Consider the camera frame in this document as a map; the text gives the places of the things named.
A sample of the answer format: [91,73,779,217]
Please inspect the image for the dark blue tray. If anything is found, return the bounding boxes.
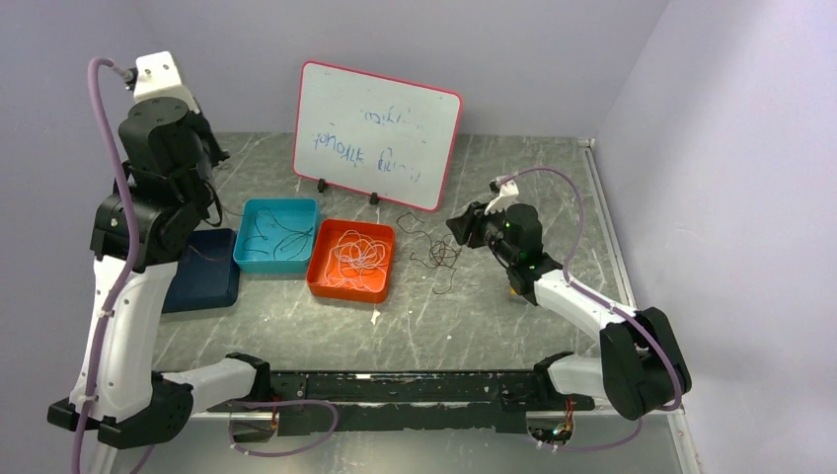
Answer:
[162,228,240,314]

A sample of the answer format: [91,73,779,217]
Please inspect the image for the light blue tray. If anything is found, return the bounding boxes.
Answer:
[233,197,321,276]

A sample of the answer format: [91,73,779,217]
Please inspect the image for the aluminium frame rail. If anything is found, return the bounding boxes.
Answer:
[573,137,691,420]

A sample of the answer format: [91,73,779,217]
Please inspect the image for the white cable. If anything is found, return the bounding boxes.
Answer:
[327,228,394,293]

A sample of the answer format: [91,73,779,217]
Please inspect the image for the black thin cable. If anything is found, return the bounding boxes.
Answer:
[243,207,315,258]

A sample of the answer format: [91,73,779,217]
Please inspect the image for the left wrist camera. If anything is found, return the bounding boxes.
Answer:
[132,50,200,113]

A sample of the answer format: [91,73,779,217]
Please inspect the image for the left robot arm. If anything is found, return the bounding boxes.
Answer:
[47,97,273,449]

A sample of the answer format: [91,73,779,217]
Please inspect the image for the orange tray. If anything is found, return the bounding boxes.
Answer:
[306,218,396,304]

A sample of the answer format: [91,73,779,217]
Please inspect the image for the brown cables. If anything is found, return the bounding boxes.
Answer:
[396,210,462,295]

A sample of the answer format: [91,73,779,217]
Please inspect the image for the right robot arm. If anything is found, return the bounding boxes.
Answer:
[446,202,692,421]

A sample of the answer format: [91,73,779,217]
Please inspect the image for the pink framed whiteboard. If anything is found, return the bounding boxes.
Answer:
[292,61,464,211]

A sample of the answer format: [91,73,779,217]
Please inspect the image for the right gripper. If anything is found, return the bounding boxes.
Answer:
[445,198,517,266]

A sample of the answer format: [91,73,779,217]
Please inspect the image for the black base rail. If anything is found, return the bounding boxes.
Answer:
[209,369,595,436]

